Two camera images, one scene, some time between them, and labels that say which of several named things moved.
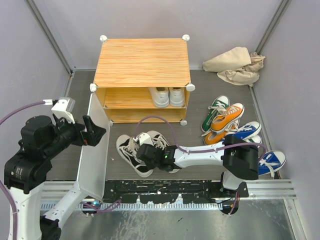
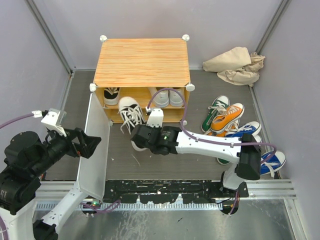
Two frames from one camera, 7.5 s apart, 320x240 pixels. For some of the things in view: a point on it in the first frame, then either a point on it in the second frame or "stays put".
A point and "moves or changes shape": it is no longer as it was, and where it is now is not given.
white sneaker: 177,96 stays put
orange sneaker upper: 220,122 stays put
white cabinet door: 93,170 stays put
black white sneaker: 127,148 → 132,115
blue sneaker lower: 272,160 stays put
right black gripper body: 152,165 → 152,149
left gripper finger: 96,133 → 91,143
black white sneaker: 161,141 moves or changes shape
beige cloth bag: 236,65 stays put
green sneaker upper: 219,104 stays put
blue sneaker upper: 246,131 stays put
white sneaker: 160,96 stays put
